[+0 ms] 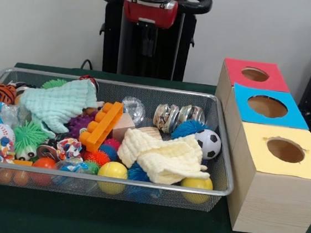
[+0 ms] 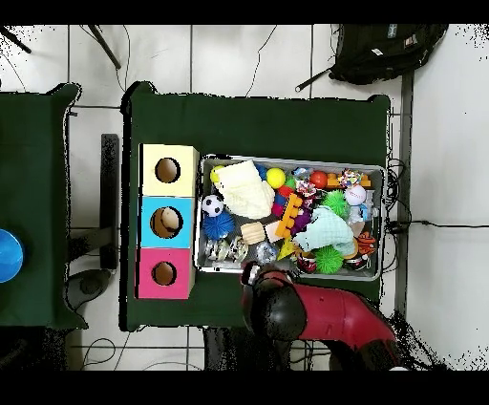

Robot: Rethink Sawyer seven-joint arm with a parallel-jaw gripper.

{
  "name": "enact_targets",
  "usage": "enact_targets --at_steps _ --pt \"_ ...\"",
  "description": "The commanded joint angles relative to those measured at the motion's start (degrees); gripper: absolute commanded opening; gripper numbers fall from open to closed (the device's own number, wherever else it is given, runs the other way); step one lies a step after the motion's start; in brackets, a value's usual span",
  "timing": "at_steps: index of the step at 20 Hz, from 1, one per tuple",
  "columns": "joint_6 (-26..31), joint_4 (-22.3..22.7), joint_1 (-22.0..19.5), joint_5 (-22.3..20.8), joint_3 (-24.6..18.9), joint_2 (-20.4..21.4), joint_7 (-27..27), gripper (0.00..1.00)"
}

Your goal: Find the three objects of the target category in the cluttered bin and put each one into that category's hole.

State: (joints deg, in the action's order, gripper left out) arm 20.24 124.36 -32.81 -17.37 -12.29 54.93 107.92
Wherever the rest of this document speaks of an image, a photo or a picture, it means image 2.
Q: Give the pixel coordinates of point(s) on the yellow triangle block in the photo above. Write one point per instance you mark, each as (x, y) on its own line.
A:
(285, 250)

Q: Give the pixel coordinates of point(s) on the grey metal rail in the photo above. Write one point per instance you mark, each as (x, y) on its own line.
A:
(405, 133)

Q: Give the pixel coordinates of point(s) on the grey oval base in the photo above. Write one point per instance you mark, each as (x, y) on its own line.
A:
(89, 284)

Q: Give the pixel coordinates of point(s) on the wooden box three holes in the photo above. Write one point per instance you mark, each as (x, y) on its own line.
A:
(153, 237)

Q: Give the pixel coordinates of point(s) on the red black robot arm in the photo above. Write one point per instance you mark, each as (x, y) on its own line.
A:
(332, 317)

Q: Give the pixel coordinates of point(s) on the black backpack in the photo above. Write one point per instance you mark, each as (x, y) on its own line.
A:
(382, 53)

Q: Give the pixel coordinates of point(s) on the blue spiky ball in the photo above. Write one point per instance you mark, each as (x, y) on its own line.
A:
(217, 225)

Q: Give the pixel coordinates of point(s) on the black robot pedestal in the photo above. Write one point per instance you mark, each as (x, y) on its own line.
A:
(229, 351)

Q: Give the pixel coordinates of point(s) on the black white soccer ball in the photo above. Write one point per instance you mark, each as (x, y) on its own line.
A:
(212, 205)

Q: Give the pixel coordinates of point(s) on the cream waffle cloth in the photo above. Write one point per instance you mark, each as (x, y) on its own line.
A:
(244, 191)

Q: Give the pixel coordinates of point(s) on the orange red ball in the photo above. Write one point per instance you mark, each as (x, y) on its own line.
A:
(318, 179)

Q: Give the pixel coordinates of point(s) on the silver mesh bin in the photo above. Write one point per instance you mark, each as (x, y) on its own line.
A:
(229, 263)

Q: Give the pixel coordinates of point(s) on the blue round dish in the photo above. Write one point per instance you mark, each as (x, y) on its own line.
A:
(9, 256)

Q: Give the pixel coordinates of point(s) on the orange toy building block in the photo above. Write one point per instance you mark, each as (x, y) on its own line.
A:
(289, 216)

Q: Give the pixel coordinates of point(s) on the black upright panel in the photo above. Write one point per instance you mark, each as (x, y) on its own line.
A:
(109, 191)

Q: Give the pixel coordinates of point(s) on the mint green waffle cloth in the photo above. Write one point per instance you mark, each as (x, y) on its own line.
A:
(324, 233)

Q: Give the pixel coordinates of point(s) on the black tripod leg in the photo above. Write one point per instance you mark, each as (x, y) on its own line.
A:
(105, 47)
(17, 44)

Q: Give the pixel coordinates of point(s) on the yellow seamed ball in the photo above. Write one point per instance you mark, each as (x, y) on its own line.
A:
(276, 178)

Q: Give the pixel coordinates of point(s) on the white baseball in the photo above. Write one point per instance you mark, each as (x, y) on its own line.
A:
(355, 195)

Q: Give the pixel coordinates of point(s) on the dark green table cloth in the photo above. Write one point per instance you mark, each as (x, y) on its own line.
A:
(248, 126)
(30, 172)

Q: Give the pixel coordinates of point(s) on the green spiky ball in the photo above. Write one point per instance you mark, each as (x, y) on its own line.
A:
(327, 260)

